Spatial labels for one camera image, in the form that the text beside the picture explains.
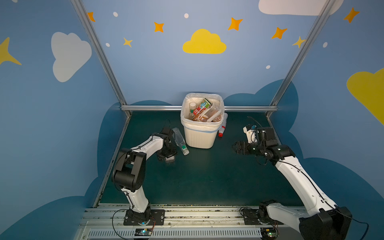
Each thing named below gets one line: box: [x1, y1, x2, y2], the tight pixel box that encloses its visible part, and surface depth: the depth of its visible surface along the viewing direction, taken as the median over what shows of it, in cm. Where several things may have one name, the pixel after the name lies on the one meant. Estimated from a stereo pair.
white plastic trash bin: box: [180, 93, 225, 149], surface depth 90 cm
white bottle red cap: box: [218, 112, 228, 138], surface depth 110 cm
